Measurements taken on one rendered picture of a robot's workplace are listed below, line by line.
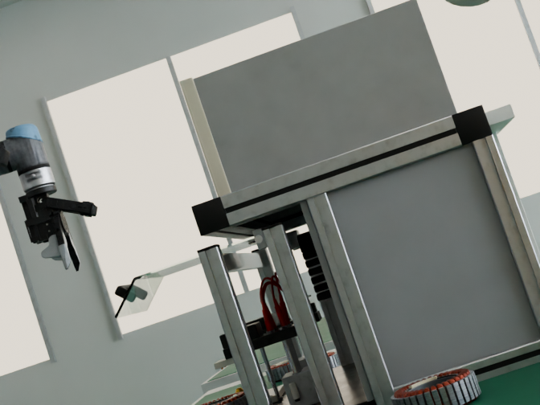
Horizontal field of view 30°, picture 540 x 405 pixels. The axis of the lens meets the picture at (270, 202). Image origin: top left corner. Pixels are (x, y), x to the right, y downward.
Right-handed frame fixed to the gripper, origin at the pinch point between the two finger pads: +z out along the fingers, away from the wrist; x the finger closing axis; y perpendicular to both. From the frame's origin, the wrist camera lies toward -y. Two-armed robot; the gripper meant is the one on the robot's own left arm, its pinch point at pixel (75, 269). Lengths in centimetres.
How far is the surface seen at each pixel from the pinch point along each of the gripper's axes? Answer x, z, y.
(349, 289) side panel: 88, 22, -49
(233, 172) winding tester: 76, 0, -39
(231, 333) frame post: 85, 23, -31
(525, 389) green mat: 109, 40, -64
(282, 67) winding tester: 78, -13, -52
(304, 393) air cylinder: 69, 36, -39
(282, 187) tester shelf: 89, 5, -45
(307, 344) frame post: 86, 28, -41
